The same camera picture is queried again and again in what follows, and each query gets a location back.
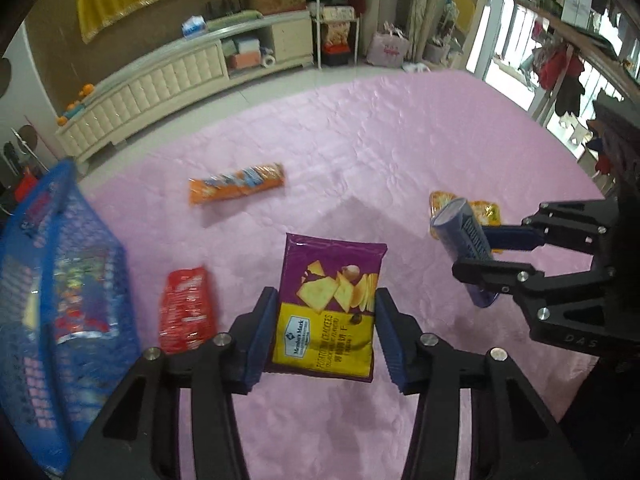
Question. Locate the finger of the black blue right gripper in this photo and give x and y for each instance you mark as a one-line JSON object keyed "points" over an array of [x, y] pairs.
{"points": [[500, 272], [578, 226]]}

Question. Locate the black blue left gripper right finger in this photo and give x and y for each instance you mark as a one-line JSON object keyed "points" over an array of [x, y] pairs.
{"points": [[513, 434]]}

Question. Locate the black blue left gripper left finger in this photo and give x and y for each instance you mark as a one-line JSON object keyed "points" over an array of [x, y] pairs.
{"points": [[136, 434]]}

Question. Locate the orange yellow snack packet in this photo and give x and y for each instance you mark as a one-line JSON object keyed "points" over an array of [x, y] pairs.
{"points": [[486, 213]]}

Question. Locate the blue doublemint gum can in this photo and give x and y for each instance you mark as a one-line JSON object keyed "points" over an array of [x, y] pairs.
{"points": [[459, 231]]}

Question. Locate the red snack packet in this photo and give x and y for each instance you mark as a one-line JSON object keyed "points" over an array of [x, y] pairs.
{"points": [[187, 313]]}

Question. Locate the blue plastic basket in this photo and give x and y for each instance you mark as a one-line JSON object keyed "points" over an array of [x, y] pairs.
{"points": [[68, 331]]}

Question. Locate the purple yellow cracker bag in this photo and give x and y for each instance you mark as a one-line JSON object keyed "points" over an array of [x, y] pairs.
{"points": [[326, 308]]}

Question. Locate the orange snack stick pack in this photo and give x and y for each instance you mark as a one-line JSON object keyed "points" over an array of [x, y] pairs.
{"points": [[244, 182]]}

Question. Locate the pink table cloth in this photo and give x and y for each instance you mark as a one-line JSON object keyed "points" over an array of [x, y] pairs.
{"points": [[362, 150]]}

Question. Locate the pink white shopping bag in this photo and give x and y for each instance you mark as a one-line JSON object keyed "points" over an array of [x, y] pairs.
{"points": [[388, 48]]}

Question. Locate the cream tv cabinet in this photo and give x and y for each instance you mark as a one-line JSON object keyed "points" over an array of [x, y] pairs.
{"points": [[178, 75]]}

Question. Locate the oranges on cabinet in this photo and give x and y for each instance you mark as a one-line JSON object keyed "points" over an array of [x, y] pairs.
{"points": [[75, 107]]}

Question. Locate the blue tissue box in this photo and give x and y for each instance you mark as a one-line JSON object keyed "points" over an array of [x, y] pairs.
{"points": [[194, 26]]}

